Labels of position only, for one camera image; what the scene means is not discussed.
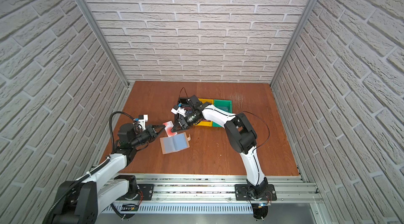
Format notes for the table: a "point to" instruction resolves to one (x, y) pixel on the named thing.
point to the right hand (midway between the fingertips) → (175, 130)
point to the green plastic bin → (224, 105)
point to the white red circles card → (169, 126)
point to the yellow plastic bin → (205, 123)
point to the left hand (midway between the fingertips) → (165, 125)
